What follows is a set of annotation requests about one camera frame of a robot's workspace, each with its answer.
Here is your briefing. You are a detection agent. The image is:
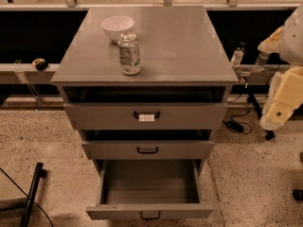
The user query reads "grey bottom drawer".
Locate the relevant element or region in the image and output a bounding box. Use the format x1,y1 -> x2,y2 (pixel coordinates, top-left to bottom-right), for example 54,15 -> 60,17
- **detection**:
87,160 -> 213,220

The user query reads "grey drawer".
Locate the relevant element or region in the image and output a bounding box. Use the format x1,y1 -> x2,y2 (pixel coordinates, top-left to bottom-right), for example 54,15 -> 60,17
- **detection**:
56,85 -> 233,131
82,130 -> 214,160
87,160 -> 213,220

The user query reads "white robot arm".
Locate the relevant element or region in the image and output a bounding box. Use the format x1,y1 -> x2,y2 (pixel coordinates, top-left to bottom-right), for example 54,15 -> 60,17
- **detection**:
258,5 -> 303,131

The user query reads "grey drawer cabinet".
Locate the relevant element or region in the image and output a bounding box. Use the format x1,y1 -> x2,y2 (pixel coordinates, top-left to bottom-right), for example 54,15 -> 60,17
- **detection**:
50,5 -> 240,175

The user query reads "grey middle drawer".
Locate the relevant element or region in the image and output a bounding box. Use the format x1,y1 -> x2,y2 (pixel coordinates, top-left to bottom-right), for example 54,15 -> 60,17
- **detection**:
82,130 -> 214,160

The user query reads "grey top drawer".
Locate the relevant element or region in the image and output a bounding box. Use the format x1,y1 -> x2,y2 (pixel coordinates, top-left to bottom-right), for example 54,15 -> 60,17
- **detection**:
56,85 -> 233,131

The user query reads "silver soda can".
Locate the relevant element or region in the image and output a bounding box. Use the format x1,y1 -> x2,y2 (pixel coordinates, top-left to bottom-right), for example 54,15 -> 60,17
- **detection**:
117,33 -> 141,76

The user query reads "white bowl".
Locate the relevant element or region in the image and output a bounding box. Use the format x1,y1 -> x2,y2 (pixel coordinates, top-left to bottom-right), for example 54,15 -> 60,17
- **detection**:
101,16 -> 134,42

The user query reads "left clear water bottle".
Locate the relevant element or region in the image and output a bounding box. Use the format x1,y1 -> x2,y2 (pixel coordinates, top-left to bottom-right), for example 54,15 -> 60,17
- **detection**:
231,42 -> 245,69

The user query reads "clear water bottle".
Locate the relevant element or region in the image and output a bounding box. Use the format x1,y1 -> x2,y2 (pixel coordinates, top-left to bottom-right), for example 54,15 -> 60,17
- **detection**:
253,51 -> 269,72
231,42 -> 245,69

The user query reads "black stand leg right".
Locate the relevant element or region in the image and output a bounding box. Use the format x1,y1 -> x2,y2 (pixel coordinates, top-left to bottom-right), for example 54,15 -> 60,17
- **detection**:
246,86 -> 276,141

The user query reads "black stand leg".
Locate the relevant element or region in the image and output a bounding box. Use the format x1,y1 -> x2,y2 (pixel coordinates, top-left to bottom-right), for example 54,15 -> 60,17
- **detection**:
19,163 -> 46,227
246,86 -> 276,141

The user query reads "small black yellow object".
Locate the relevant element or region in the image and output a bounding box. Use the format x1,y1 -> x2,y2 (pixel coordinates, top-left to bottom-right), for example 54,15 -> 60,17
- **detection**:
32,58 -> 48,71

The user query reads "right clear water bottle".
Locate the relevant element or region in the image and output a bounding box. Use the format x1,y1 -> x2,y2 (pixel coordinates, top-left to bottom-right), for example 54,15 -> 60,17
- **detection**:
253,51 -> 269,72

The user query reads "black stand leg left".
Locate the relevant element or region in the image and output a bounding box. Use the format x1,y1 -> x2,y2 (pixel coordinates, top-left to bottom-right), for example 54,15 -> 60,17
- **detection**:
19,163 -> 46,227

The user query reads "black caster wheel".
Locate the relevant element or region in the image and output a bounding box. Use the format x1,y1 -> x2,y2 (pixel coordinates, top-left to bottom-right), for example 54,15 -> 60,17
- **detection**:
293,189 -> 303,201

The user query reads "black power adapter with cable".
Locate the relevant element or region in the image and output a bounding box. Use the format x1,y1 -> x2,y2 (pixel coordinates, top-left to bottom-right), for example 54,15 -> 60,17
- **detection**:
223,108 -> 253,135

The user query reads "black floor cable left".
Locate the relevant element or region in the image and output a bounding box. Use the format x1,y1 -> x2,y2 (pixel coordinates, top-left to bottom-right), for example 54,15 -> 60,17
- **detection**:
0,167 -> 55,227

